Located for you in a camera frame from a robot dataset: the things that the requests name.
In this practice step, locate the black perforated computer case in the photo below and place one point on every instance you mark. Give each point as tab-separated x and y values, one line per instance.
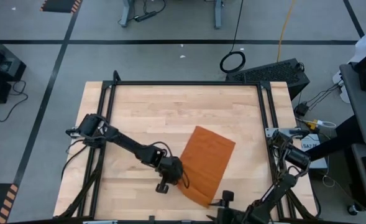
268	76

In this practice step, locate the black desk beam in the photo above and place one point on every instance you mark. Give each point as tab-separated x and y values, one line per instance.
332	140

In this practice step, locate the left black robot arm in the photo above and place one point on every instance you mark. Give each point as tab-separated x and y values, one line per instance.
130	146

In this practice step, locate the black power strip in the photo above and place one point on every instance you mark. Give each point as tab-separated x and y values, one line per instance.
145	16

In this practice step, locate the black power adapter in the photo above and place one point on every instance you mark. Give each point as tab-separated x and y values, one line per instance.
301	109

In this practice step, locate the yellow white plug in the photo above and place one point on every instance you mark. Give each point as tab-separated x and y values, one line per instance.
319	124

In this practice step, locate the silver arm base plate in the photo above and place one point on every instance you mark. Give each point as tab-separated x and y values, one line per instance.
72	133
271	132

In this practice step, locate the white labelled box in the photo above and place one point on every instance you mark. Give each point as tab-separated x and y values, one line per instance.
313	146

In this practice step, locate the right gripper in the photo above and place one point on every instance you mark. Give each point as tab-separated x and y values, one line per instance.
232	216

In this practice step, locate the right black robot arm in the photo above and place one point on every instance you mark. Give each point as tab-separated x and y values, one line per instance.
279	189

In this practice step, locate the grey desk leg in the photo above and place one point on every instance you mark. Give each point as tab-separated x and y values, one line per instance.
218	14
126	14

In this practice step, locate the orange cloth towel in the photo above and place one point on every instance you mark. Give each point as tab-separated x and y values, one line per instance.
207	161

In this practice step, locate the black caster wheel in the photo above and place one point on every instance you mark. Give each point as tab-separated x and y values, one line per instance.
352	210

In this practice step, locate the black aluminium table frame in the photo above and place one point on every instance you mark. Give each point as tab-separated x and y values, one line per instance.
185	83

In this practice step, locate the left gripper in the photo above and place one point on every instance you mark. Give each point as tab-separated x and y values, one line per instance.
170	169

